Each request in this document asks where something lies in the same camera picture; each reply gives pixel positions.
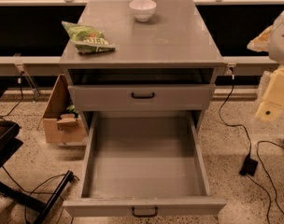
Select black chair frame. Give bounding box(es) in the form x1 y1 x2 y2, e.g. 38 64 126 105
0 87 76 224

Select black adapter power cable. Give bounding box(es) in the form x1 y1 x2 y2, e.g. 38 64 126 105
218 66 252 158

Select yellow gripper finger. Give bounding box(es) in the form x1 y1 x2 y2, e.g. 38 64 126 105
255 66 284 122
247 26 272 52

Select black power adapter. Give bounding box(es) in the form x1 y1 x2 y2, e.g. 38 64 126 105
239 155 258 176

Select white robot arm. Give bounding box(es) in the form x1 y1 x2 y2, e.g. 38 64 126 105
247 10 284 122

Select black drawer handle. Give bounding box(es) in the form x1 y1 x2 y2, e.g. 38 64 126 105
132 206 158 218
131 92 155 100

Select open grey lower drawer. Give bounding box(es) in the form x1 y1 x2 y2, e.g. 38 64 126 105
64 111 226 217

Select black cable on right floor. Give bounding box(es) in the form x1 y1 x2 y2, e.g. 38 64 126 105
245 140 284 224

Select black lower drawer handle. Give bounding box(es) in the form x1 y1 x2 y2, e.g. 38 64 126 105
132 206 158 218

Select black upper drawer handle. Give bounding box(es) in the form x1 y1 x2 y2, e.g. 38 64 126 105
131 92 155 100

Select grey metal railing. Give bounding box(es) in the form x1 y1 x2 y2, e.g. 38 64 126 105
0 0 284 77

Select black cable on left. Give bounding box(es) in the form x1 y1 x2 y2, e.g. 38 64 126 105
0 71 26 119

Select grey drawer cabinet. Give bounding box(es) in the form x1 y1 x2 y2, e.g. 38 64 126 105
60 0 222 127

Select white ceramic bowl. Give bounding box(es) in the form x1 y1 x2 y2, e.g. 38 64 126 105
129 0 157 21

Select closed grey upper drawer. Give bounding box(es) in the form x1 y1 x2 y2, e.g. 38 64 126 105
68 85 215 111

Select brown cardboard box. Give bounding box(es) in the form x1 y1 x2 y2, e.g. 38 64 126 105
43 75 86 144

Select green jalapeno chip bag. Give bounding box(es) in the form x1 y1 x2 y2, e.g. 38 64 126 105
62 21 115 54

